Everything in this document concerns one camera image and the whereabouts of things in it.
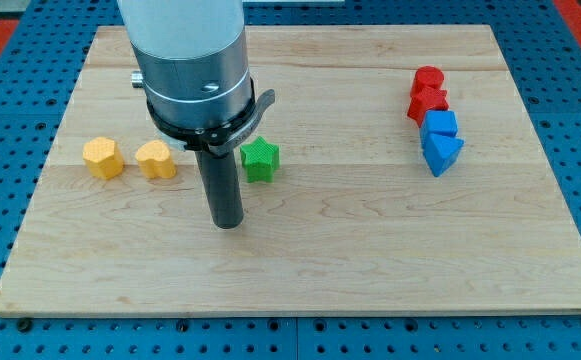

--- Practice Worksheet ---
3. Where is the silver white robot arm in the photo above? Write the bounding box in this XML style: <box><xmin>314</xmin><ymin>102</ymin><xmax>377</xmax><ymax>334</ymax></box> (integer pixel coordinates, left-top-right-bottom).
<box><xmin>118</xmin><ymin>0</ymin><xmax>252</xmax><ymax>130</ymax></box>

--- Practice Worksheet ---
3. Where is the yellow heart block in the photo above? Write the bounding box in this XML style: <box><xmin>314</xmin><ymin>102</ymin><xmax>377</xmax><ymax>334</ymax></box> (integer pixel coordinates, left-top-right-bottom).
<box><xmin>134</xmin><ymin>140</ymin><xmax>177</xmax><ymax>179</ymax></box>

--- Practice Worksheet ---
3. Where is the green star block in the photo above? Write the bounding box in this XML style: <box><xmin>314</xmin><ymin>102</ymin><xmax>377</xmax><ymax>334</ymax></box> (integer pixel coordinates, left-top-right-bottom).
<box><xmin>240</xmin><ymin>136</ymin><xmax>280</xmax><ymax>183</ymax></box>

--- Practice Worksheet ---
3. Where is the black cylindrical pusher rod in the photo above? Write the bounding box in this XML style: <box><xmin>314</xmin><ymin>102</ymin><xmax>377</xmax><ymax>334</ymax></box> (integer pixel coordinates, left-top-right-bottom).
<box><xmin>196</xmin><ymin>151</ymin><xmax>244</xmax><ymax>229</ymax></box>

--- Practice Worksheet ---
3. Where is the light wooden board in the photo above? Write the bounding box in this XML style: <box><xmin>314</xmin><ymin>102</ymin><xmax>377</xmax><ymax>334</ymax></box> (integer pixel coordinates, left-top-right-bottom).
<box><xmin>0</xmin><ymin>25</ymin><xmax>581</xmax><ymax>318</ymax></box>

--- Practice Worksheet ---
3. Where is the blue triangle block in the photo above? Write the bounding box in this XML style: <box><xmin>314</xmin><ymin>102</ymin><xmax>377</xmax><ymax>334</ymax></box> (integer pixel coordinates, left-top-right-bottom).
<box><xmin>423</xmin><ymin>133</ymin><xmax>465</xmax><ymax>177</ymax></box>

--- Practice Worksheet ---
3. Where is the blue cube block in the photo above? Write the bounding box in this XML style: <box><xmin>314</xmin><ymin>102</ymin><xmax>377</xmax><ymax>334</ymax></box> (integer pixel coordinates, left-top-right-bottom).
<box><xmin>419</xmin><ymin>110</ymin><xmax>458</xmax><ymax>148</ymax></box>

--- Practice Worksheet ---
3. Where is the red star block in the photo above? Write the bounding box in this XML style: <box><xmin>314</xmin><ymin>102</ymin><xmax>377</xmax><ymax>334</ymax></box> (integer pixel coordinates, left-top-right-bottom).
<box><xmin>407</xmin><ymin>87</ymin><xmax>449</xmax><ymax>127</ymax></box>

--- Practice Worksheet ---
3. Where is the red cylinder block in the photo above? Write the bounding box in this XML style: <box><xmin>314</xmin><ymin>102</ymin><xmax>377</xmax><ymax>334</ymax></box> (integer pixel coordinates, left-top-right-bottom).
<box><xmin>410</xmin><ymin>66</ymin><xmax>445</xmax><ymax>97</ymax></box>

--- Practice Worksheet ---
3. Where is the yellow hexagon block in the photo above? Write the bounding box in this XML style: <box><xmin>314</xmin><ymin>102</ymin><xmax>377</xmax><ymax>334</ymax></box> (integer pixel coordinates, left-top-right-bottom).
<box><xmin>82</xmin><ymin>137</ymin><xmax>124</xmax><ymax>180</ymax></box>

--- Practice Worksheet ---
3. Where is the black clamp ring with lever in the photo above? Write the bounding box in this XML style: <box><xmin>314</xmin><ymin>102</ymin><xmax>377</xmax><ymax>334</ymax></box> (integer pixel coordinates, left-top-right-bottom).
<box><xmin>146</xmin><ymin>78</ymin><xmax>277</xmax><ymax>157</ymax></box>

